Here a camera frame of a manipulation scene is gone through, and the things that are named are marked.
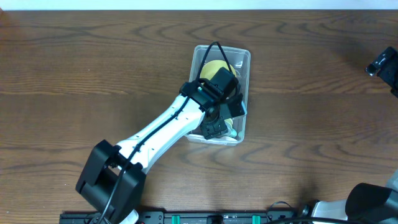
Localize mint green spoon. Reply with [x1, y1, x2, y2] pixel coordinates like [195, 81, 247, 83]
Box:
[229, 129, 238, 138]

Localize yellow bowl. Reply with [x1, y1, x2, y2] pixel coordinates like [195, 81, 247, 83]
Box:
[200, 60, 229, 80]

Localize clear plastic container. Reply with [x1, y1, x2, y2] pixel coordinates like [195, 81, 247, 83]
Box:
[185, 45, 251, 146]

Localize yellow cup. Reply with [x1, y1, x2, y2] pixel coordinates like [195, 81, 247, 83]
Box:
[224, 118, 233, 128]

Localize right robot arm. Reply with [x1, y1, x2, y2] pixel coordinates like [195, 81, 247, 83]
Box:
[298, 47, 397, 224]

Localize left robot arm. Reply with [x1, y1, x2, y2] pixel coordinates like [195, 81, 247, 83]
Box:
[76, 78, 248, 223]

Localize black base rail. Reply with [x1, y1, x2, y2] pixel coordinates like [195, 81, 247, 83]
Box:
[58, 201, 312, 224]

